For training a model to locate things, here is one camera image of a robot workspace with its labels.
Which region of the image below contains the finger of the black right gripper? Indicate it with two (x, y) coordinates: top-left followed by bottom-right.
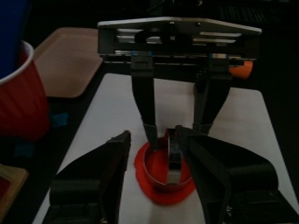
(129, 54), (161, 151)
(191, 56), (235, 136)

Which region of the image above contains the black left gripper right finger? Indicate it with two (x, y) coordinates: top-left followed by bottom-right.
(173, 124), (299, 224)

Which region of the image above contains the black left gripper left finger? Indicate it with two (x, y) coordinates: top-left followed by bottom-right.
(41, 129), (133, 224)

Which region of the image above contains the round metal dough cutter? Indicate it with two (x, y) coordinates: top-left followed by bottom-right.
(142, 128), (193, 193)

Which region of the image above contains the red play dough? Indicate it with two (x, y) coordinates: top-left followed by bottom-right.
(133, 129), (199, 206)

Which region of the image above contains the wooden drawer box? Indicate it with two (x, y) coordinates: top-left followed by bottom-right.
(0, 164), (30, 224)

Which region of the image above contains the white cutting board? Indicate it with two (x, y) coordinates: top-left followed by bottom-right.
(32, 72), (299, 224)

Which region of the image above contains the orange toy carrot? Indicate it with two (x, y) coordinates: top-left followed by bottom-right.
(228, 59), (255, 81)

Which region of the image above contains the pink plastic tray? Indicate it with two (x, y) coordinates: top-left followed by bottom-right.
(32, 26), (105, 99)

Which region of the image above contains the red plastic cup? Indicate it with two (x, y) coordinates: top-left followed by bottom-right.
(0, 39), (52, 142)

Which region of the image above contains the blue plastic tool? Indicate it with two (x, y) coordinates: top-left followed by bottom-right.
(0, 0), (33, 81)

